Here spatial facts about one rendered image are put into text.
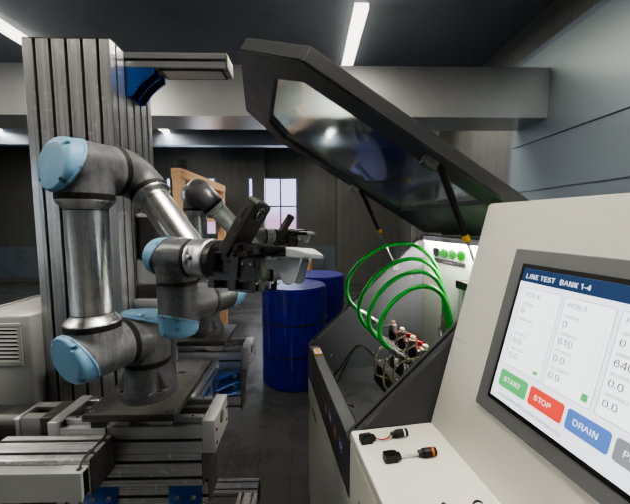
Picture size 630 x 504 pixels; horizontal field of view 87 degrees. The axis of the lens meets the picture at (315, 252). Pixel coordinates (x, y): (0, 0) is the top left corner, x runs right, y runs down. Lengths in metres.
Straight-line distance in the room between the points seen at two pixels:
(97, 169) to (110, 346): 0.39
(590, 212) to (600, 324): 0.20
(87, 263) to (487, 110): 3.21
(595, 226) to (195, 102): 2.99
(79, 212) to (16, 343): 0.58
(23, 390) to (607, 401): 1.40
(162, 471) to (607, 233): 1.11
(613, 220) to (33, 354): 1.44
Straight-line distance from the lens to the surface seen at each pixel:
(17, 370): 1.37
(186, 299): 0.68
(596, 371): 0.69
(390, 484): 0.82
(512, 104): 3.61
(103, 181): 0.87
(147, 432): 1.06
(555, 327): 0.74
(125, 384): 1.04
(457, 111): 3.38
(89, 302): 0.88
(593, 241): 0.74
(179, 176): 3.37
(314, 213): 8.40
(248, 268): 0.55
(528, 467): 0.79
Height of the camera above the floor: 1.50
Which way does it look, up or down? 5 degrees down
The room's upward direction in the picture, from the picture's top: straight up
